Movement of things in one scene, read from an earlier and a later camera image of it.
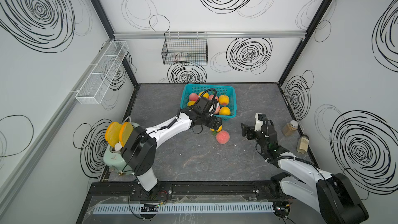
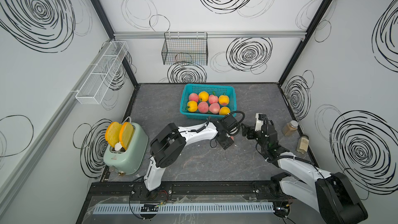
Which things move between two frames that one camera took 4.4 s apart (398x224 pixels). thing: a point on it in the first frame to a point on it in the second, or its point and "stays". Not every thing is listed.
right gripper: (251, 129) stays
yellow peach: (224, 110) stays
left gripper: (211, 125) to (227, 143)
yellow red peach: (224, 100) stays
